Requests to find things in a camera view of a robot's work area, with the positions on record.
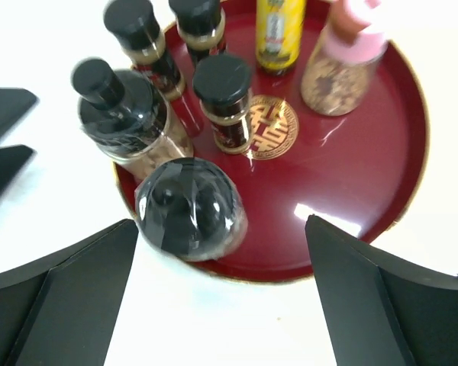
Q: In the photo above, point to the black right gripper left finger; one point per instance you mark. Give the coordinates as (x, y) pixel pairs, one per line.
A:
(61, 309)

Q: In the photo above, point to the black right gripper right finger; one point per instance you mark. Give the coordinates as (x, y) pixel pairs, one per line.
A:
(381, 309)

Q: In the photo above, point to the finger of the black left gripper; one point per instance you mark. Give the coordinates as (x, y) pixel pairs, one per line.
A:
(14, 104)
(12, 161)

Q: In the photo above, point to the black knob lid glass jar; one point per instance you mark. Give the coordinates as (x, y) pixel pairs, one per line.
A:
(189, 208)
(128, 118)

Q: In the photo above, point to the black cap spice bottle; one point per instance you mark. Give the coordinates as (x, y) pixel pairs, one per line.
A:
(222, 84)
(201, 25)
(134, 25)

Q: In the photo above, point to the pink lid glass jar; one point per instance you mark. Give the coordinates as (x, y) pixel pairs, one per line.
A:
(344, 60)

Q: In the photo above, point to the yellow label oil bottle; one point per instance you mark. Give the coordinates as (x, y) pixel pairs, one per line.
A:
(279, 26)

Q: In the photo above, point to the round red lacquer tray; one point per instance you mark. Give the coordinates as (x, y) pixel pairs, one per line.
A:
(358, 171)

